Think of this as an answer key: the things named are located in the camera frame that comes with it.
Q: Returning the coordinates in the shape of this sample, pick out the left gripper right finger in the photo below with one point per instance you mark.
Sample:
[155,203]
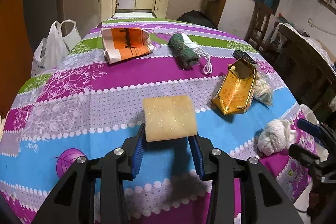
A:
[262,199]

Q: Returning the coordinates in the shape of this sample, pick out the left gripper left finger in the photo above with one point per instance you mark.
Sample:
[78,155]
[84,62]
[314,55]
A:
[72,199]

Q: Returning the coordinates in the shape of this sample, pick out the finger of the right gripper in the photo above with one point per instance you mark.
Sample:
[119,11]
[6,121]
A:
[318,131]
[303,156]

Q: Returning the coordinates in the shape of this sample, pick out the white cloth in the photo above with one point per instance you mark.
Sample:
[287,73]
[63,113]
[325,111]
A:
[276,137]

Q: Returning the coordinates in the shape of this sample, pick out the tan sponge block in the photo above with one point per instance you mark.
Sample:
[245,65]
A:
[168,118]

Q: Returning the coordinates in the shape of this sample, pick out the white lined trash bin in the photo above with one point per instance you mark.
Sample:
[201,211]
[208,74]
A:
[309,114]

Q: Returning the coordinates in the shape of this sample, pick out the dark wooden side table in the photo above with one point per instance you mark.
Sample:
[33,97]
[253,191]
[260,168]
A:
[307,75]

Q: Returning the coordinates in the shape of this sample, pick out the clear bag of crumbs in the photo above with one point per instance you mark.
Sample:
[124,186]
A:
[263,91]

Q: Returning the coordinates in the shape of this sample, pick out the gold foil package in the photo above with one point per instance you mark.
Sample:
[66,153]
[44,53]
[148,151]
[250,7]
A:
[236,92]

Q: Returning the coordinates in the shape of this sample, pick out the colourful floral tablecloth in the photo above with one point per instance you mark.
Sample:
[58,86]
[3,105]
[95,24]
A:
[87,107]

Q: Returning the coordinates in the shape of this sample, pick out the black small box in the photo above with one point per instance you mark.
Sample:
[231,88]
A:
[237,54]

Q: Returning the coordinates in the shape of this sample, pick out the wooden chair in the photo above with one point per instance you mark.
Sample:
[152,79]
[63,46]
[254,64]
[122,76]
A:
[258,25]

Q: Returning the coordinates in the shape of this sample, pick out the green scouring cloth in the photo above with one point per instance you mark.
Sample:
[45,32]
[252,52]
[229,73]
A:
[187,57]

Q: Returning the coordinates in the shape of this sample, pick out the orange wooden cabinet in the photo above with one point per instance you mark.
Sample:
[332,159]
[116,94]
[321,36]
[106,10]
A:
[16,53]

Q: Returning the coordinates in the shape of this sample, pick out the white plastic bag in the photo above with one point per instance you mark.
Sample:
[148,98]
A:
[52,49]

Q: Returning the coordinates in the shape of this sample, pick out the white face mask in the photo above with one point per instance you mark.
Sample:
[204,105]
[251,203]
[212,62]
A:
[208,68]

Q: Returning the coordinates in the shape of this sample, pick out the black bag behind table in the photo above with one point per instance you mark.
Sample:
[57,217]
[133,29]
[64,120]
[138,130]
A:
[197,17]

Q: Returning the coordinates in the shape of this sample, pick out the orange white striped bag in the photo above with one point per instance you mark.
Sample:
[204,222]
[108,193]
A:
[121,44]

